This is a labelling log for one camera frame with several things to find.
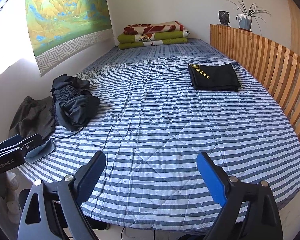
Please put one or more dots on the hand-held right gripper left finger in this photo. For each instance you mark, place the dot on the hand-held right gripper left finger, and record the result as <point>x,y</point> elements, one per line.
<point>93,172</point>

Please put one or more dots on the potted plant white pot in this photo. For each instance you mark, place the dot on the potted plant white pot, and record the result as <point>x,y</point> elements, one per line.
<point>244,21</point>

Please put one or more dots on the blue grey cloth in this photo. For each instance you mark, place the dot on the blue grey cloth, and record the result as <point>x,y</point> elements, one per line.
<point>40,152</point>

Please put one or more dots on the dark olive garment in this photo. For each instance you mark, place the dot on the dark olive garment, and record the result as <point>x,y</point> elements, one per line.
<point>32,117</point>

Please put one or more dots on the wooden slatted bed rail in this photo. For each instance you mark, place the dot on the wooden slatted bed rail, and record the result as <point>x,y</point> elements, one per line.
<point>265,62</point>

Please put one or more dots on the navy shorts pink label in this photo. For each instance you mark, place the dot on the navy shorts pink label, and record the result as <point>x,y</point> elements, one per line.
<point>77,112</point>

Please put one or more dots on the blue white striped bed quilt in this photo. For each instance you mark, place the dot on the blue white striped bed quilt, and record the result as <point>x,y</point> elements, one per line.
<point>165,130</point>

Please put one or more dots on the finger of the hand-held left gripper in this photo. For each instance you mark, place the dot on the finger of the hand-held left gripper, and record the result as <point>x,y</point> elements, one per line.
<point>7,144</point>
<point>31,143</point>

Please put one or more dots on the landscape painting wall hanging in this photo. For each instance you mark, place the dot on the landscape painting wall hanging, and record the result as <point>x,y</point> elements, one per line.
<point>65,17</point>

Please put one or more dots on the dark ceramic vase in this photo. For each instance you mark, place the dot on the dark ceramic vase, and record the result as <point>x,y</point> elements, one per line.
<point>224,18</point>

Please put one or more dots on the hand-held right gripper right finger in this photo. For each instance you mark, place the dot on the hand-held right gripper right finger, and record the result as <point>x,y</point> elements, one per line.
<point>211,175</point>

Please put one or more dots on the green folded blanket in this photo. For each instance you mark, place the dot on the green folded blanket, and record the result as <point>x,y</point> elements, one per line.
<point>130,38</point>
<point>165,43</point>

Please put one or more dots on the black shoe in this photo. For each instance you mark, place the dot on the black shoe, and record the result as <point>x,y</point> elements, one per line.
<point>102,226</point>

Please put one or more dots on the folded black garment yellow print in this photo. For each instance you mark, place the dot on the folded black garment yellow print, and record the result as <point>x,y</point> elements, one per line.
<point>215,78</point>

